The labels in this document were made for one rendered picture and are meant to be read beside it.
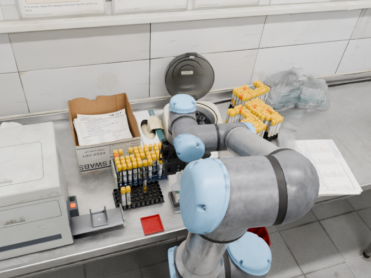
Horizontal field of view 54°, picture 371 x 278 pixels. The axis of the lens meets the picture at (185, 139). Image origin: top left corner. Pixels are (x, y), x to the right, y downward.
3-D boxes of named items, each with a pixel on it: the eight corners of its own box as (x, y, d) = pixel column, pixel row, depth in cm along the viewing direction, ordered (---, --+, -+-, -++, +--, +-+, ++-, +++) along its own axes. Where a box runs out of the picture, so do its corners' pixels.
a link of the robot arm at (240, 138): (356, 161, 55) (248, 112, 102) (289, 166, 53) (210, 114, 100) (350, 230, 58) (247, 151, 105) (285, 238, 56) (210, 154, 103)
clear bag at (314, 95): (291, 107, 181) (299, 84, 171) (287, 88, 193) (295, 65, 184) (331, 113, 180) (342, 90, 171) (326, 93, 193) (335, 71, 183)
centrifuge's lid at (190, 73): (165, 54, 145) (163, 47, 151) (164, 108, 159) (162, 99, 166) (218, 54, 149) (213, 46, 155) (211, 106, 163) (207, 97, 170)
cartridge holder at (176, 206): (174, 213, 129) (175, 207, 126) (168, 194, 135) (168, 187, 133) (189, 210, 130) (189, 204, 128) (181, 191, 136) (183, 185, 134)
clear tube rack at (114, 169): (116, 190, 134) (115, 177, 129) (111, 170, 141) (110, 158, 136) (169, 180, 140) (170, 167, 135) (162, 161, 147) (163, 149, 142)
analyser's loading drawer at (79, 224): (61, 240, 115) (59, 231, 112) (59, 223, 120) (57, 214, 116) (125, 225, 121) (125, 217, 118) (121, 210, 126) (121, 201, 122)
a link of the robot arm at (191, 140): (220, 141, 91) (211, 113, 99) (176, 144, 89) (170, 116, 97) (216, 162, 97) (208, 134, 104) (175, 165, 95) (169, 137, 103)
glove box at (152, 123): (142, 162, 145) (142, 146, 139) (130, 124, 161) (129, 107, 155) (171, 158, 149) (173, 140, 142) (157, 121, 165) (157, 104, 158)
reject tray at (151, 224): (144, 235, 121) (144, 234, 121) (139, 219, 126) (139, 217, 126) (164, 230, 123) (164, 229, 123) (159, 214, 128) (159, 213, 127)
